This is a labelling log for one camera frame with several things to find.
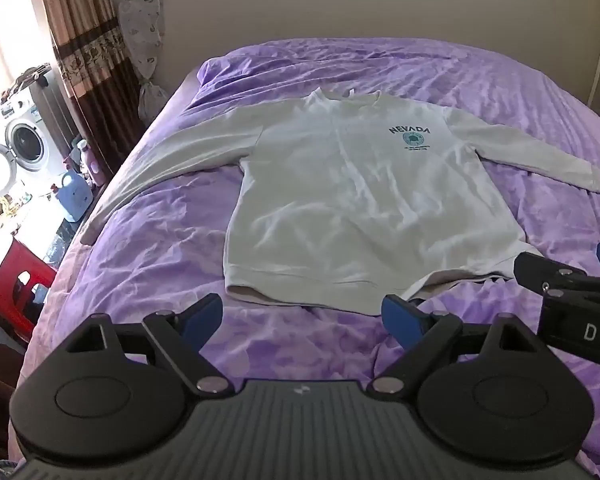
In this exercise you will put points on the red plastic stool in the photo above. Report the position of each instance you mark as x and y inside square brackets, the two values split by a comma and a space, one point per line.
[10, 270]

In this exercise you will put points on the blue detergent jug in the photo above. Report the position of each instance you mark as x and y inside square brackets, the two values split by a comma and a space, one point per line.
[75, 200]

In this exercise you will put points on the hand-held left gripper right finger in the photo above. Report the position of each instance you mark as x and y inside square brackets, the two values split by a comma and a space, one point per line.
[401, 321]

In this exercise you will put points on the white printed sweatshirt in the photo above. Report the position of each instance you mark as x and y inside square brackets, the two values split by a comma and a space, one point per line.
[330, 200]

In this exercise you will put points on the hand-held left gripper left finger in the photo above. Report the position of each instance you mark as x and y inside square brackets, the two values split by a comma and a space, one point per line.
[203, 316]

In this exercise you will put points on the dark cloth pile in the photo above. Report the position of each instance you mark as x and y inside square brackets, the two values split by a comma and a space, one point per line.
[27, 77]

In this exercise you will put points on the purple bed sheet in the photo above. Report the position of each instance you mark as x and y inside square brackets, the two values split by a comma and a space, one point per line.
[170, 240]

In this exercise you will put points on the pink bottle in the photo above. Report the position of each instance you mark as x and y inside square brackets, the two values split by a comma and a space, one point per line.
[92, 165]

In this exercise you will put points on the white washing machine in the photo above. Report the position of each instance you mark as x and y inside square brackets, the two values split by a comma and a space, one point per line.
[27, 140]

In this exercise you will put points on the brown patterned curtain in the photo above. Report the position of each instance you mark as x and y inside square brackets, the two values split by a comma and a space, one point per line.
[90, 35]

